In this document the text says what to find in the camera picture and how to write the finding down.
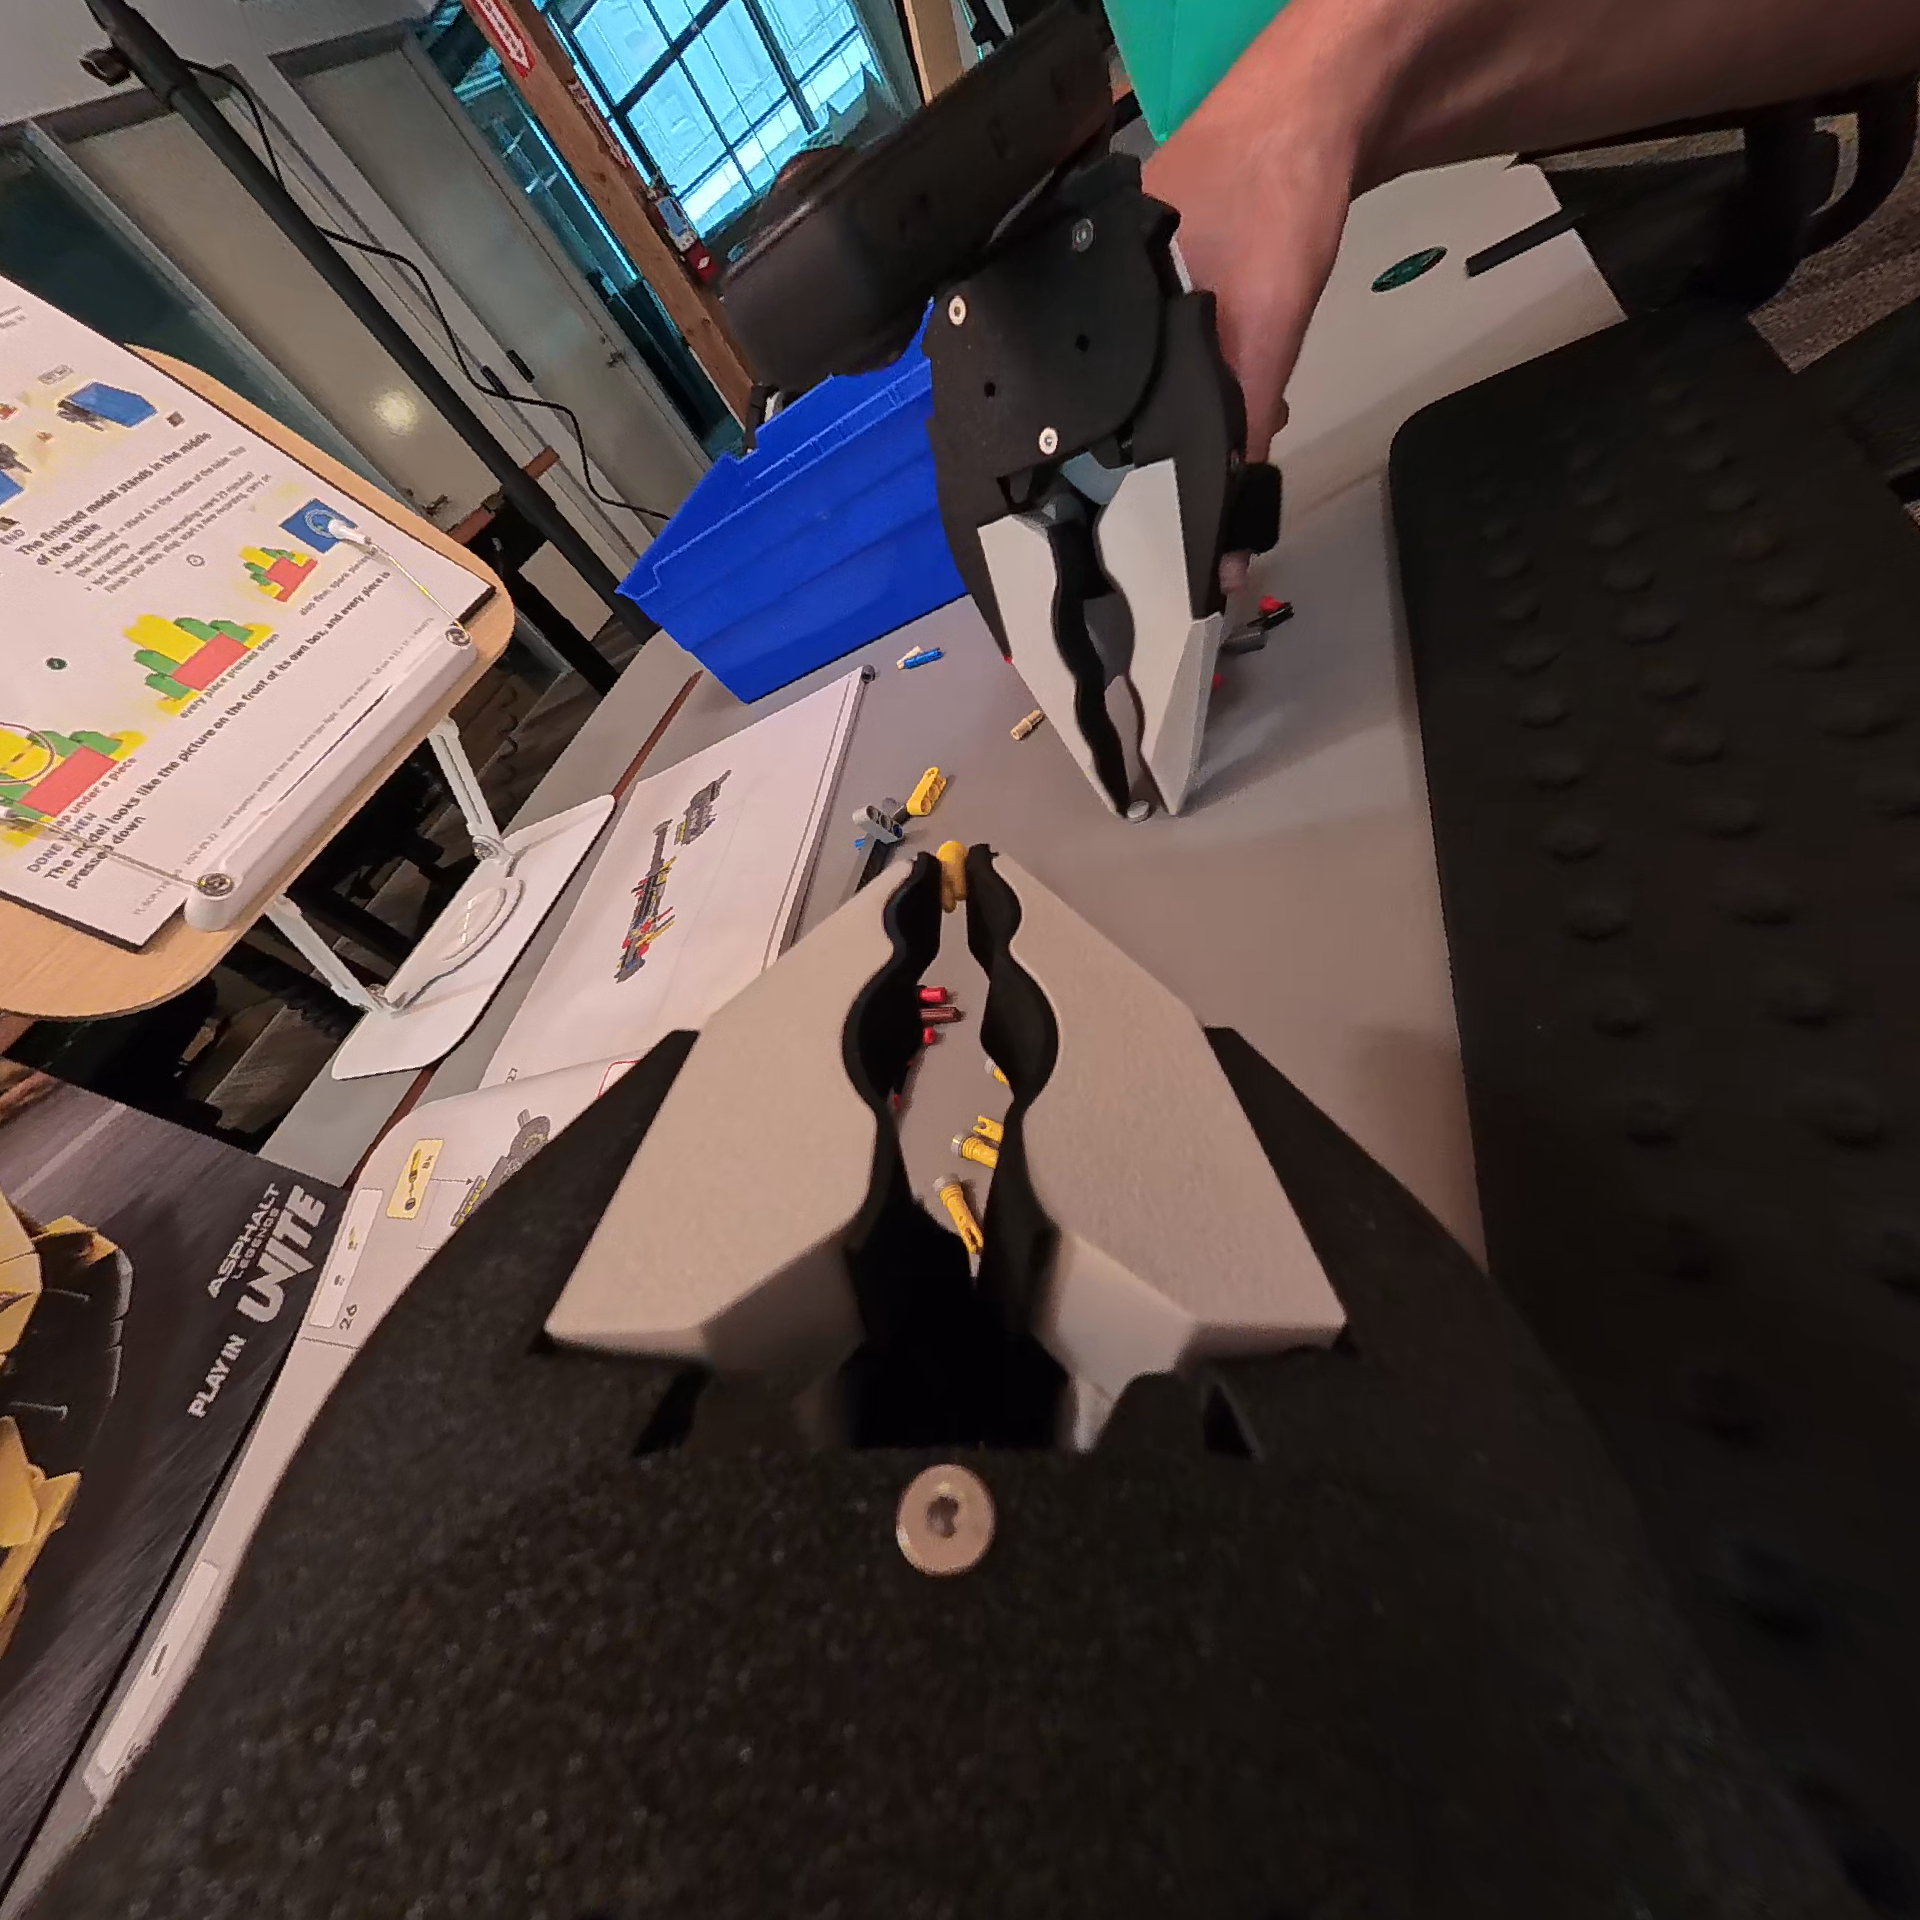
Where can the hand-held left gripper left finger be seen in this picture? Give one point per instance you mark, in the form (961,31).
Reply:
(721,1184)

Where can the blue plastic bin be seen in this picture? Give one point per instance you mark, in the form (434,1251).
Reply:
(781,555)

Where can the black dimpled mat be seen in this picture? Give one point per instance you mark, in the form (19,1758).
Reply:
(1651,900)

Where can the toy car set box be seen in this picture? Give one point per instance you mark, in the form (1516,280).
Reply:
(150,1350)

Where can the black flat strip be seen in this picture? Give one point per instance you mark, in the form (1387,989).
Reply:
(1522,241)

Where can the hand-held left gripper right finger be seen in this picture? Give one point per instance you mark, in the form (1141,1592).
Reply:
(1155,1184)

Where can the round desk grommet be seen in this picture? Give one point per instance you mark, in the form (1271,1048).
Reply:
(1411,271)

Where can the person's right hand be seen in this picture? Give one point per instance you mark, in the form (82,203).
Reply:
(1274,254)

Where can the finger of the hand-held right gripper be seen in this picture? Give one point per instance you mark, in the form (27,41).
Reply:
(1029,600)
(1171,600)

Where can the building instruction booklet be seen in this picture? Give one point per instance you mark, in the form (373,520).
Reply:
(751,840)

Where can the pile of yellow toy pins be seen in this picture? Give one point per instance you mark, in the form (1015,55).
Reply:
(978,1152)

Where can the wooden book stand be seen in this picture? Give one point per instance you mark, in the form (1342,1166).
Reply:
(495,900)

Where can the scatter of small toy pins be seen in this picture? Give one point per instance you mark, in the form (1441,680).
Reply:
(1268,612)

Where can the wooden pillar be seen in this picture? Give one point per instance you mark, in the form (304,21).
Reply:
(600,165)

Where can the single yellow toy pin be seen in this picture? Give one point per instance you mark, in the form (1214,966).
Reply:
(950,873)

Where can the person's right forearm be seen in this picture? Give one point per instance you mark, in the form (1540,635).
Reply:
(1574,74)

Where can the black stand pole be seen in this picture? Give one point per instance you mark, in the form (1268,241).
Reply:
(374,311)

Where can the long black toy beam assembly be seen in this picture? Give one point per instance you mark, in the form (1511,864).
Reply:
(927,789)

